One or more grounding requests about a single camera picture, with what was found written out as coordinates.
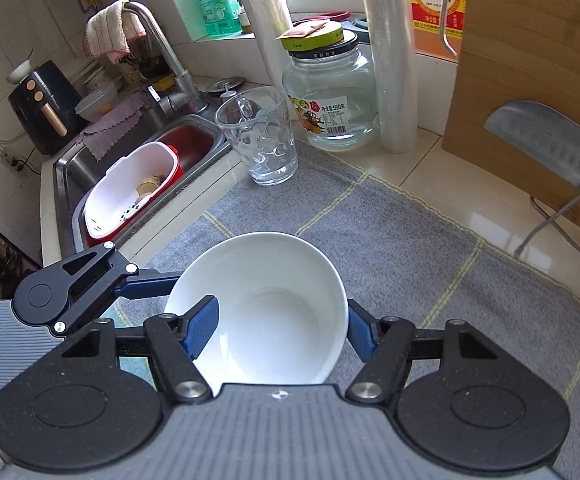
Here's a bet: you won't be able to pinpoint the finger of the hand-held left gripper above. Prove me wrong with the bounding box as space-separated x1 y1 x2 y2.
54 241 185 336

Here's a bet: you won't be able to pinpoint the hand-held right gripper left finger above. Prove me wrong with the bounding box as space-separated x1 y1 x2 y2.
62 296 219 406

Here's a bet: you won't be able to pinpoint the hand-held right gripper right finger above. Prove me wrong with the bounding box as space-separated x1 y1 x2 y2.
346 299 500 405

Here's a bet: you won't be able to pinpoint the white floral bowl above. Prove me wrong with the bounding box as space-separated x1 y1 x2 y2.
162 231 349 391

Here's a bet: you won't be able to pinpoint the grey blue checked cloth mat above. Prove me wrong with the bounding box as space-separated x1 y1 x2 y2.
115 140 580 480

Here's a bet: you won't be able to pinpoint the pink rimmed bowl far left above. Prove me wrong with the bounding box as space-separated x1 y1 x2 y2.
84 141 181 241

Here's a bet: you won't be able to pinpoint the brown food scraps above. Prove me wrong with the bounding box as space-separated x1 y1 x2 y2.
136 172 171 196

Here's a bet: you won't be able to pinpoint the stainless steel sink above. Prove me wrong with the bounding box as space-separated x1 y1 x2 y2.
52 112 233 261

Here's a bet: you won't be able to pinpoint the red plastic basin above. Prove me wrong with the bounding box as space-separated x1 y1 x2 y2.
86 127 221 241

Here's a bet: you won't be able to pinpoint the purple scalloped cloth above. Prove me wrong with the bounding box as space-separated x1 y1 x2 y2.
81 91 158 161

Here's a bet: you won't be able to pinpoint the clear glass tumbler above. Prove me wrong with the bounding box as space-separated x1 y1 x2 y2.
214 86 299 187

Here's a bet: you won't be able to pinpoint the translucent plastic bowl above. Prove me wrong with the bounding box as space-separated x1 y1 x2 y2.
74 82 119 123

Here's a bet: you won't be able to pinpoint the black air fryer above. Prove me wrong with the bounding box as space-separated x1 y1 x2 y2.
7 59 85 157

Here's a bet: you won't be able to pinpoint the metal faucet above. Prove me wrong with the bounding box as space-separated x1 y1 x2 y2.
122 1 211 116

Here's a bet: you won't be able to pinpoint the metal sink stopper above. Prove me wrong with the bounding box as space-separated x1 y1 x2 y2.
205 75 247 98

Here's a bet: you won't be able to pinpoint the large clear glass jar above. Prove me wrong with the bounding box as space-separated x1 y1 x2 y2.
282 29 378 150

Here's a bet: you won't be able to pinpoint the small white bowl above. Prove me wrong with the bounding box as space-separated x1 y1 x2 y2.
6 50 35 86

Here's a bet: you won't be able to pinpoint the striped dish cloth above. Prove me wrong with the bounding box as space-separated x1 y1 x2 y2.
84 1 148 64

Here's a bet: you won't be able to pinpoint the clear plastic wrap roll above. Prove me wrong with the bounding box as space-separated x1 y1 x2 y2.
357 0 419 155

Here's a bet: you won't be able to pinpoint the white film roll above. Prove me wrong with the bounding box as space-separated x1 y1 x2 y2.
230 0 295 92

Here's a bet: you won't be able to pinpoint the red yellow sachet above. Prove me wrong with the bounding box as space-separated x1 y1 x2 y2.
275 22 327 41

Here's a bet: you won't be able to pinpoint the red round lid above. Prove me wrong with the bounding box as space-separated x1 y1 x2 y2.
292 9 353 26

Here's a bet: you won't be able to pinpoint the yellow cooking wine bottle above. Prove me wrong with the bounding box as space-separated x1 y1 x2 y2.
404 0 469 61

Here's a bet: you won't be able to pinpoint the wooden cutting board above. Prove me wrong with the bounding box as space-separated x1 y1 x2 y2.
441 0 580 241

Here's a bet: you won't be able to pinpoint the wall power outlet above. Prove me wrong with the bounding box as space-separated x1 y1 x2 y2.
1 152 26 176

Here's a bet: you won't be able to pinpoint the metal wire rack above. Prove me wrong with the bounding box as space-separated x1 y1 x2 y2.
514 185 580 267

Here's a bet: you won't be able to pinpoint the black-handled cleaver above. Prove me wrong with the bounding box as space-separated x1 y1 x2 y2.
484 100 580 192

